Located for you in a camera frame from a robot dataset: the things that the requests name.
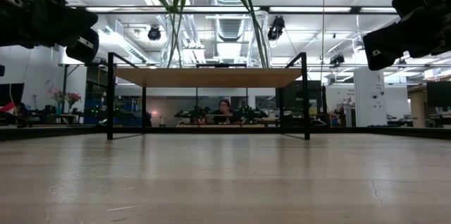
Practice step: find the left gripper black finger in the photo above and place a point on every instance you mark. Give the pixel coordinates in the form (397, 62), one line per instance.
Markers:
(79, 25)
(82, 49)

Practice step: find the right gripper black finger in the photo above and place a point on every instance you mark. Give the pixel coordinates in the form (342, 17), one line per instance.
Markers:
(398, 44)
(419, 4)

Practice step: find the black background robot arm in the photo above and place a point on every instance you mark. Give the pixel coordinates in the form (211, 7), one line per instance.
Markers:
(254, 113)
(194, 113)

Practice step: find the pink background flower bouquet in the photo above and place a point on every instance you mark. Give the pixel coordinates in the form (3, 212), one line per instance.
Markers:
(56, 94)
(73, 97)

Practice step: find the white pillar cabinet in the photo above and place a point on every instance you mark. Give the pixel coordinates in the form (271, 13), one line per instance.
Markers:
(370, 93)

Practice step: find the black ceiling spotlight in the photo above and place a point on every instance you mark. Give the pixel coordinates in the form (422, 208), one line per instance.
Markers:
(276, 30)
(154, 34)
(337, 59)

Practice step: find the black monitor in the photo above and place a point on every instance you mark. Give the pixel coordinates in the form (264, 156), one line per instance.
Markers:
(15, 93)
(438, 93)

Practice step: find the black overhead light beam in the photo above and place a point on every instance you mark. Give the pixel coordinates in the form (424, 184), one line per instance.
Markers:
(264, 9)

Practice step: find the person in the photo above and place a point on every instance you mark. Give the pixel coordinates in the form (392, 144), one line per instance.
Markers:
(224, 108)

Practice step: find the black table rig frame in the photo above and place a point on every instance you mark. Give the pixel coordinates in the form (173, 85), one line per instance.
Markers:
(387, 131)

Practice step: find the wooden shelf with black frame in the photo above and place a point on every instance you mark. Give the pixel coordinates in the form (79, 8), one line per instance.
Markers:
(208, 77)

